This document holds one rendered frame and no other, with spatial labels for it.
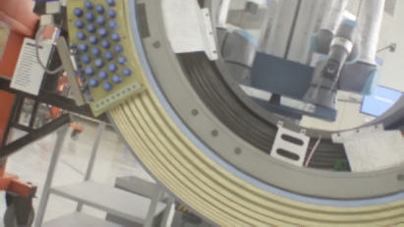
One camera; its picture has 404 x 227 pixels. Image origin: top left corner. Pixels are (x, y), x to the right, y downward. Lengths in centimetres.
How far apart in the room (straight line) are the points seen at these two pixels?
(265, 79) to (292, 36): 31
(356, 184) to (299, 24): 173
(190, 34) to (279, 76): 142
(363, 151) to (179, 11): 65
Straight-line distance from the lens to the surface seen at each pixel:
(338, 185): 139
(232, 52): 272
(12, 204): 234
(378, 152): 149
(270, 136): 160
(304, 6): 303
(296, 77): 286
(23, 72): 161
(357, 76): 268
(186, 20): 150
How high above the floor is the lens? 66
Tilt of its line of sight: 4 degrees up
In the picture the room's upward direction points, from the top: 16 degrees clockwise
